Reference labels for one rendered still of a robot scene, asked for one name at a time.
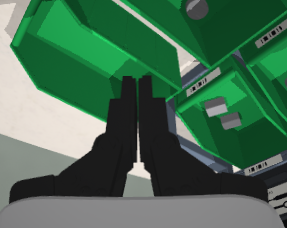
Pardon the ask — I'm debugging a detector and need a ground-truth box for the grey metal block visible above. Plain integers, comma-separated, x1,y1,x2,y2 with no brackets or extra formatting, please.
220,112,242,130
204,97,228,117

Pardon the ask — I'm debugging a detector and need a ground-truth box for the grey shelf rack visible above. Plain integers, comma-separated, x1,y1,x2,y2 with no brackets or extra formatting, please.
166,49,287,176

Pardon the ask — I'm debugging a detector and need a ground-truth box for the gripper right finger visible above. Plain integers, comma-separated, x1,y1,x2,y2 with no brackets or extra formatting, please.
138,75,269,203

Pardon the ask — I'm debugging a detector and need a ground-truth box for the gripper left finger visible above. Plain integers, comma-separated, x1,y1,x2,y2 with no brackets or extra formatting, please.
9,76,138,204

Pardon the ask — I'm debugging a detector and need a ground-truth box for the grey metal disc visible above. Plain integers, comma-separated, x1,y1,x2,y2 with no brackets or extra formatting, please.
185,0,209,20

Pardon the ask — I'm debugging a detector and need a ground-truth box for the green bin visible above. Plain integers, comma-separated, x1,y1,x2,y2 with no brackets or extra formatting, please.
174,55,287,169
10,0,182,123
120,0,287,70
239,14,287,122

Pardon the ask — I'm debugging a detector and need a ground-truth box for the black case with orange latches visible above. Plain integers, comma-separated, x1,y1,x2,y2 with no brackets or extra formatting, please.
253,163,287,228

